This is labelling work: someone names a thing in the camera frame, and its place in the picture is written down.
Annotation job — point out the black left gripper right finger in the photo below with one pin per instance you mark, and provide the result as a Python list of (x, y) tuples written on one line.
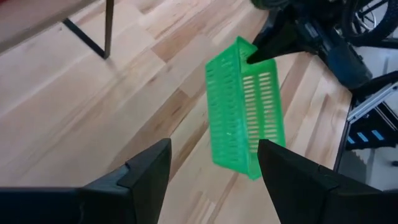
[(295, 193)]

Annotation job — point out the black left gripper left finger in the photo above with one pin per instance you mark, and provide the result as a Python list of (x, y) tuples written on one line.
[(140, 193)]

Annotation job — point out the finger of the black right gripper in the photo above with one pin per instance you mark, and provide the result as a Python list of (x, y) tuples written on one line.
[(276, 40)]

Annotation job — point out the green plastic slotted basket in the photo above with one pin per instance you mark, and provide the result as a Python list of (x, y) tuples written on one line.
[(230, 109)]

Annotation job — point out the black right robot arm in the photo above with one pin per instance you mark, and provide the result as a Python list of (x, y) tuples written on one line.
[(345, 62)]

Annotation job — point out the black base with blue stickers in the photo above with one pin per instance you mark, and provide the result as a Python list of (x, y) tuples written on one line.
[(382, 124)]

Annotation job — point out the silver aluminium rail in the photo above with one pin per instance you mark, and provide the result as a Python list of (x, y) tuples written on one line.
[(373, 102)]

